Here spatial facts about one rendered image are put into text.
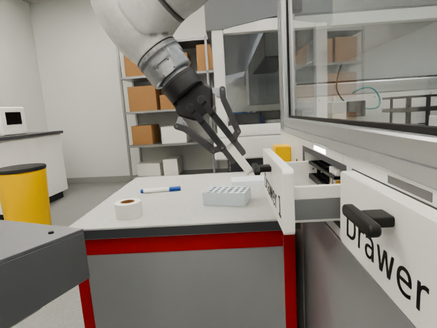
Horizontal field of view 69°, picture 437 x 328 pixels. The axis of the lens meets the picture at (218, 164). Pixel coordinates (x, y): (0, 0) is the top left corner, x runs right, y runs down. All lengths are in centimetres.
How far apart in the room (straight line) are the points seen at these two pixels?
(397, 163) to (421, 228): 8
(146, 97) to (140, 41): 399
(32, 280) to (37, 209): 266
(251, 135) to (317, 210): 93
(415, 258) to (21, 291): 48
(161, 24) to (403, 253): 50
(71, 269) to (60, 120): 515
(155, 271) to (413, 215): 66
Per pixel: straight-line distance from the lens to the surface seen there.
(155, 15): 62
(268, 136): 145
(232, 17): 148
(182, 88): 60
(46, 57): 580
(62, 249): 56
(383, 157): 41
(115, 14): 64
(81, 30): 556
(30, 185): 313
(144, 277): 88
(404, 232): 35
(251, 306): 90
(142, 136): 465
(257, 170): 61
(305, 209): 55
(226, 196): 90
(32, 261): 54
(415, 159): 37
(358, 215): 36
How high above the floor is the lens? 103
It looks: 9 degrees down
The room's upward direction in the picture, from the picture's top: 4 degrees counter-clockwise
